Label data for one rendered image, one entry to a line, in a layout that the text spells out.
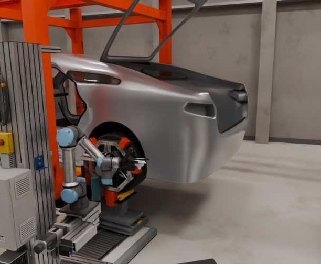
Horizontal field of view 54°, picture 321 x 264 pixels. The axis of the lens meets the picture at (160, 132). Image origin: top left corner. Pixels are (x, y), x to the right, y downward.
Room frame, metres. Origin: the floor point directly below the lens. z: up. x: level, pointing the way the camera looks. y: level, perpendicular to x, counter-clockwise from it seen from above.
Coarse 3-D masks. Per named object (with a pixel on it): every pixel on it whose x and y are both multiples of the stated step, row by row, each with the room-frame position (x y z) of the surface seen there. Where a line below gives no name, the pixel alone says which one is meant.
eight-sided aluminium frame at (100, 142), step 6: (96, 144) 3.23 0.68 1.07; (108, 144) 3.16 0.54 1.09; (114, 144) 3.12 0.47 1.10; (120, 150) 3.09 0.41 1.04; (126, 150) 3.11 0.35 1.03; (90, 162) 3.28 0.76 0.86; (90, 168) 3.28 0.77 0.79; (90, 174) 3.28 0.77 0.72; (96, 174) 3.30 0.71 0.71; (132, 174) 3.08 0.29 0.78; (126, 180) 3.07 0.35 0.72; (102, 186) 3.20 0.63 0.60; (108, 186) 3.17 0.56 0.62; (114, 186) 3.19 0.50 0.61; (120, 186) 3.10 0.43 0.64
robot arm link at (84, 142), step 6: (78, 138) 2.21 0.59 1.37; (84, 138) 2.23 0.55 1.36; (78, 144) 2.24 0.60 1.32; (84, 144) 2.22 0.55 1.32; (90, 144) 2.23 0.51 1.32; (90, 150) 2.21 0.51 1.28; (96, 150) 2.23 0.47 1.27; (96, 156) 2.21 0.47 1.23; (102, 156) 2.23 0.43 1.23; (114, 168) 2.22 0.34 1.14
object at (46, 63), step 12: (24, 0) 3.04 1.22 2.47; (36, 0) 3.02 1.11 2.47; (24, 12) 3.05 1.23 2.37; (36, 12) 3.01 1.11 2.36; (24, 24) 3.05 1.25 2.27; (36, 24) 3.00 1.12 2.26; (24, 36) 3.06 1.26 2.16; (36, 36) 2.99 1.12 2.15; (48, 36) 3.12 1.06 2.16; (48, 60) 3.10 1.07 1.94; (48, 72) 3.09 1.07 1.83; (48, 84) 3.08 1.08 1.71; (48, 96) 3.07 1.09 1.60; (48, 108) 3.05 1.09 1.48; (48, 120) 3.04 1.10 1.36; (60, 180) 3.13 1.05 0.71; (60, 192) 3.11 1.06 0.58
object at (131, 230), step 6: (144, 216) 3.40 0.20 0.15; (102, 222) 3.24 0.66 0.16; (108, 222) 3.27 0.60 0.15; (138, 222) 3.21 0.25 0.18; (144, 222) 3.31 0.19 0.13; (108, 228) 3.21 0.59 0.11; (114, 228) 3.17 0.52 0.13; (120, 228) 3.13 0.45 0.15; (126, 228) 3.10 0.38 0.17; (132, 228) 3.12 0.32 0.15; (138, 228) 3.19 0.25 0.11; (126, 234) 3.10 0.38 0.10; (132, 234) 3.08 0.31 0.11
